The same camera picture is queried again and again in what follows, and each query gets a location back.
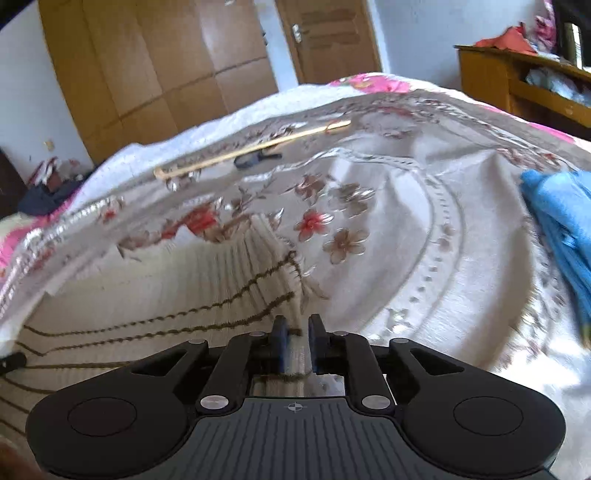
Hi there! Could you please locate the cream brown-striped ribbed sweater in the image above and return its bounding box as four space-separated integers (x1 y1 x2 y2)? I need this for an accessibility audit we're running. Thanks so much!
1 215 325 444

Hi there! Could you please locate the dark navy clothes pile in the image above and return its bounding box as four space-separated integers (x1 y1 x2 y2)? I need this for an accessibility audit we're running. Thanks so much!
17 175 88 216

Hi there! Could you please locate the pink cartoon print quilt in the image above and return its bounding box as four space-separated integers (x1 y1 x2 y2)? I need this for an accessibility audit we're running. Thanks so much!
0 201 69 278

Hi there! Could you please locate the floral beige bedspread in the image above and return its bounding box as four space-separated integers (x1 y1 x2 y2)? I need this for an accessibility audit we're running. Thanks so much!
1 91 590 479

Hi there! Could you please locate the dark brown headboard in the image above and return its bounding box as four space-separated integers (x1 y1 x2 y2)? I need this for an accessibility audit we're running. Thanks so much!
0 150 27 219

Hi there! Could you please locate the red white striped garment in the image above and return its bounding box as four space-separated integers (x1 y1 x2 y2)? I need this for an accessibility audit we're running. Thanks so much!
26 156 59 187

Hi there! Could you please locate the small dark blue object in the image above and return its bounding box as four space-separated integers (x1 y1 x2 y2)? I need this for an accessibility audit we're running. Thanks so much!
233 150 283 170

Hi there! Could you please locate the long bamboo stick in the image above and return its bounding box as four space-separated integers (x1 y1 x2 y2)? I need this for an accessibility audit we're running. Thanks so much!
153 119 352 180

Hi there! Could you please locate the white textured blanket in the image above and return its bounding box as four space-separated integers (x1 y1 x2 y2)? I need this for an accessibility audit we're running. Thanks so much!
68 73 417 209

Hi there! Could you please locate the blue folded garment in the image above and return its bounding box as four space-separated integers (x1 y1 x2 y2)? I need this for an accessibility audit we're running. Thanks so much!
521 170 590 346

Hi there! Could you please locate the wooden wardrobe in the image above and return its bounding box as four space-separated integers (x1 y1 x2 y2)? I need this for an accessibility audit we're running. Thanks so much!
39 0 277 164

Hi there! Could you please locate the wooden door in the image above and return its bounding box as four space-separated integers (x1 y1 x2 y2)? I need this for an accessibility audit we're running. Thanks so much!
276 0 382 84

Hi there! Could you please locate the wooden desk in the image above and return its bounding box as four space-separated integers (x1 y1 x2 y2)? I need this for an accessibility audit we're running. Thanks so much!
456 45 590 140

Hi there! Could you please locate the orange red cloth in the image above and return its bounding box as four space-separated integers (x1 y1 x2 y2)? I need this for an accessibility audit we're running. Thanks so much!
474 23 537 55

